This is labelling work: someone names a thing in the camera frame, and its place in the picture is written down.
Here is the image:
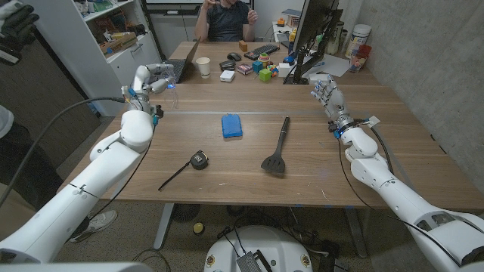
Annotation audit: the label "black spatula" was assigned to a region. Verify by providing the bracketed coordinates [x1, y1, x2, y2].
[260, 116, 291, 175]

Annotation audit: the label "grey electronics box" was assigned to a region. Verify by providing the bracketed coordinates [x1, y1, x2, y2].
[236, 251, 273, 272]

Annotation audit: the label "white shelf cabinet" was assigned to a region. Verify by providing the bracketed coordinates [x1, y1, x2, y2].
[17, 0, 163, 117]

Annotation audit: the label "black monitor stand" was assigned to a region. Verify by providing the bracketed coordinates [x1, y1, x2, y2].
[284, 9, 344, 85]

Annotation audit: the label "standing person dark trousers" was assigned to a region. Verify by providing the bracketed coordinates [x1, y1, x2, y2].
[0, 104, 118, 243]

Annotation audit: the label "black floor cable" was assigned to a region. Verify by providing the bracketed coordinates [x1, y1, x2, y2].
[132, 248, 172, 272]

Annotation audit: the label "black tape measure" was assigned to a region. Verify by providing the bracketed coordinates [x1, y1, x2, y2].
[157, 150, 209, 192]

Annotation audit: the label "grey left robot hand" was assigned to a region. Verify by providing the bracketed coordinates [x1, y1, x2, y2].
[121, 63, 177, 114]

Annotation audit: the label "white paper cup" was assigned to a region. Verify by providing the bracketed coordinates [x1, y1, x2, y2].
[195, 57, 212, 79]

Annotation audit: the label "red plastic cup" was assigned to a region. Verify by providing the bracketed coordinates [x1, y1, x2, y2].
[349, 44, 373, 73]

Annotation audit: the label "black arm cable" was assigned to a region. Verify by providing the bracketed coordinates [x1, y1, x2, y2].
[0, 96, 126, 209]
[334, 120, 462, 267]

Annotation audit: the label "black computer monitor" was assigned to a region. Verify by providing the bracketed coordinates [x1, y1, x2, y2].
[293, 0, 340, 53]

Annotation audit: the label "black laptop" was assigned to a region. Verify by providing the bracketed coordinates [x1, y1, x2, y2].
[166, 36, 202, 84]

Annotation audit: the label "clear glasses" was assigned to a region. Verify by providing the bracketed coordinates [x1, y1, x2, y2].
[163, 75, 181, 110]

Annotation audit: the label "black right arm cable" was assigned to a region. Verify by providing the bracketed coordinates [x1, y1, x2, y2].
[334, 120, 462, 267]

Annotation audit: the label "black keyboard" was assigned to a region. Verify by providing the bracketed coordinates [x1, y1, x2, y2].
[244, 43, 281, 61]

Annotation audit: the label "white canister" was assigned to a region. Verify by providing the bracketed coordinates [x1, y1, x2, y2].
[345, 23, 372, 60]

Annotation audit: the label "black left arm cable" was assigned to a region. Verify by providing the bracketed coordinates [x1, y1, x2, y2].
[0, 96, 126, 209]

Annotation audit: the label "grey table leg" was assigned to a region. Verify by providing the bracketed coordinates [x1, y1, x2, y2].
[154, 203, 175, 250]
[344, 208, 368, 259]

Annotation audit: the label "flat white box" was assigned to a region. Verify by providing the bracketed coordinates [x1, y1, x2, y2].
[308, 73, 335, 85]

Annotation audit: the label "seated person dark t-shirt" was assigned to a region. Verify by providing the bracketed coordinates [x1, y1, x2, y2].
[194, 0, 259, 42]

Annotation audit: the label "blue ice pack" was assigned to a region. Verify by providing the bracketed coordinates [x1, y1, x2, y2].
[221, 113, 244, 139]

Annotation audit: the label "white robot torso base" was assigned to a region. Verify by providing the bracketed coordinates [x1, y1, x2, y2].
[203, 225, 314, 272]

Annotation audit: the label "black and white tracking glove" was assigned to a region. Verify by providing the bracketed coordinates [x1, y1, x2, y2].
[0, 0, 40, 65]

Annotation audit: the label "white paper sheet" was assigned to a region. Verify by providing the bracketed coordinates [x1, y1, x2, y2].
[302, 54, 351, 79]

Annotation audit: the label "black round fan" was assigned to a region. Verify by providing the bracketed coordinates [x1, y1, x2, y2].
[172, 203, 201, 223]

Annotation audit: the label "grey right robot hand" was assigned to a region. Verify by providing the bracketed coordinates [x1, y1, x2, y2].
[310, 76, 356, 131]

